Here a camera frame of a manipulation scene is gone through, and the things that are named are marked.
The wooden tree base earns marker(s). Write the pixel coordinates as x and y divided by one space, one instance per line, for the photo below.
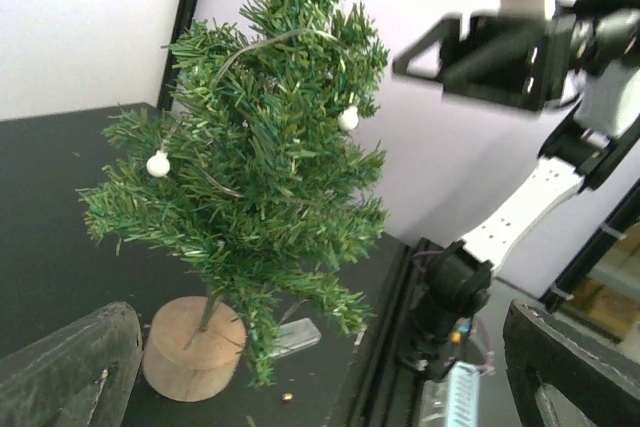
185 362

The right black frame post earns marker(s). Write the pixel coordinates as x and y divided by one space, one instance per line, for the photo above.
183 18

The light blue slotted cable duct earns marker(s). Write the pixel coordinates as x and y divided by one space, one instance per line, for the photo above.
462 400

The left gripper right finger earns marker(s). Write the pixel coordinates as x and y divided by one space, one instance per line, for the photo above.
559 376

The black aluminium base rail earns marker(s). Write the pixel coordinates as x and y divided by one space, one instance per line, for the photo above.
377 391

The small green christmas tree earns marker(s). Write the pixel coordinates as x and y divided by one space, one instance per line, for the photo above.
258 184

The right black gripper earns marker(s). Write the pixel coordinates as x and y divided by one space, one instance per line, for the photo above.
517 62

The clear plastic battery box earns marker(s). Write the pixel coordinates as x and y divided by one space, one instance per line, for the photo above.
295 336

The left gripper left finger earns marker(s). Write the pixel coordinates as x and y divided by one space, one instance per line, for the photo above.
80 375

